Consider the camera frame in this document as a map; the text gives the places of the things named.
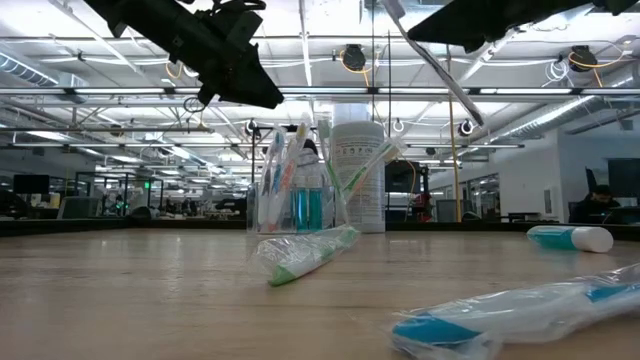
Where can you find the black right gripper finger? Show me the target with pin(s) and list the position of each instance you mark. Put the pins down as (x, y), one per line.
(475, 25)

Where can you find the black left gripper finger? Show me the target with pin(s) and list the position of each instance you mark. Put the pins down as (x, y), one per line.
(260, 92)

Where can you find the bagged purple white toothbrush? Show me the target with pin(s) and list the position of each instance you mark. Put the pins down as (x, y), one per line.
(266, 182)
(440, 70)

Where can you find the bagged green white toothbrush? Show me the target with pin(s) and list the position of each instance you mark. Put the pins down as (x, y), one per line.
(331, 175)
(300, 257)
(372, 167)

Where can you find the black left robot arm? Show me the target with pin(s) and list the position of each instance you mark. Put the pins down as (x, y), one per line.
(140, 17)

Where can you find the clear plastic toothbrush cup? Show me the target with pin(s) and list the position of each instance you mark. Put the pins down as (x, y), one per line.
(252, 165)

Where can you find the clear plastic organizer holder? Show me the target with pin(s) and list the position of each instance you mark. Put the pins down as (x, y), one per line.
(255, 215)

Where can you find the small white bottle caps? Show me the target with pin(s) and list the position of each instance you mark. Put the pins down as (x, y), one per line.
(316, 210)

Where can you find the black machine with red parts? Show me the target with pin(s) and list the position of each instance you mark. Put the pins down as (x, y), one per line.
(400, 177)

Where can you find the white wipes canister yellow label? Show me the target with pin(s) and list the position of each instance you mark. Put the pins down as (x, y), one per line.
(370, 215)

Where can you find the dark computer monitor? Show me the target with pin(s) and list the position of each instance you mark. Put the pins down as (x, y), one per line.
(30, 184)
(625, 177)

